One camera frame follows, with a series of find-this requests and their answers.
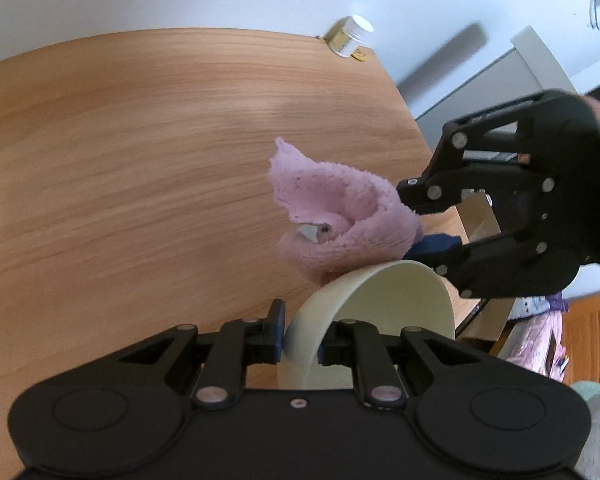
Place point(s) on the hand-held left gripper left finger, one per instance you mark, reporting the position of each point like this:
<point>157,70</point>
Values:
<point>278,331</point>

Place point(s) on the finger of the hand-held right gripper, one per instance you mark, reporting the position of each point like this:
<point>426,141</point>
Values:
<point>436,245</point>
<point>430,192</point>

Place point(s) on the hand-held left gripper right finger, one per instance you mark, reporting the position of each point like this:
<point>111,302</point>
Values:
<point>330,347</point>

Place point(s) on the cream bowl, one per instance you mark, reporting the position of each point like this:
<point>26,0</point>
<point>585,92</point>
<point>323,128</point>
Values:
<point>390,295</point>

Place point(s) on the pink fluffy cloth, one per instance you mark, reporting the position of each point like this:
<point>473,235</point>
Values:
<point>330,185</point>

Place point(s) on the cardboard box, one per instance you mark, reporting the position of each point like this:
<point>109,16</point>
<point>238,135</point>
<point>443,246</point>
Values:
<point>480,220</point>

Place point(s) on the pink bedding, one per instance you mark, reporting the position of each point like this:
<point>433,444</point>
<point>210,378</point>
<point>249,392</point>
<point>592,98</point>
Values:
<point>530,340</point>

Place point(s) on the white and grey cabinet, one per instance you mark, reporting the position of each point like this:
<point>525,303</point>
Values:
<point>505,80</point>

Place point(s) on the wooden door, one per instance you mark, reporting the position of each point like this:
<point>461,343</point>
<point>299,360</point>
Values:
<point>587,335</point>

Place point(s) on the small yellow object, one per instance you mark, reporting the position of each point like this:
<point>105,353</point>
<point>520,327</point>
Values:
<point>360,55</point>

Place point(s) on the white-lidded jar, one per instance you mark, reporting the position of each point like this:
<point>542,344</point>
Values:
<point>349,35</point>

